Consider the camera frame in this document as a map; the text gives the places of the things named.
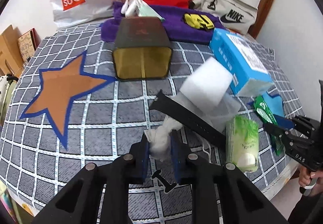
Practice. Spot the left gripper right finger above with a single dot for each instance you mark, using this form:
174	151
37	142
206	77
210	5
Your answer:
220	194

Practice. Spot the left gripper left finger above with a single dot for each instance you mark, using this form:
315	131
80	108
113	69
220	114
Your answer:
99	194

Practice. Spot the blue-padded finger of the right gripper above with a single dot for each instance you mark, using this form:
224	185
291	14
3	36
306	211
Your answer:
284	122
280	136

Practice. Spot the green wet wipes packet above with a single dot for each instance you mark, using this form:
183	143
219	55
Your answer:
267	116

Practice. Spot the light green tissue pack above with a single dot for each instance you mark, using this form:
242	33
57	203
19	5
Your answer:
242	143

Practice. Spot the white sponge block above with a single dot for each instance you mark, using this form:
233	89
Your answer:
207	85

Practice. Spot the yellow Adidas mini bag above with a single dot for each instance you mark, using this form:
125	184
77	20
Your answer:
200	22

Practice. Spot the person's right hand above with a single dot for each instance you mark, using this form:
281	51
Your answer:
305	176

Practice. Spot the blue tissue box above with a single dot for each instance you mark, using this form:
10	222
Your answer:
250	76

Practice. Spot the grey Nike waist bag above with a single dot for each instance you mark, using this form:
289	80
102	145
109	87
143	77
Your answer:
233	14

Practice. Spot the purple towel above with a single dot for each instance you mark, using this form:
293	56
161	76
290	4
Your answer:
175	28

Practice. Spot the dark green tea tin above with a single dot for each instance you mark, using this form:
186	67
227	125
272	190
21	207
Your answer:
142	49

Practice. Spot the wooden bed headboard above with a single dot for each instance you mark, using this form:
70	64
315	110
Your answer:
11	59

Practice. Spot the brown patterned book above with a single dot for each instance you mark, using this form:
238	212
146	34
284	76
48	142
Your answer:
28	43

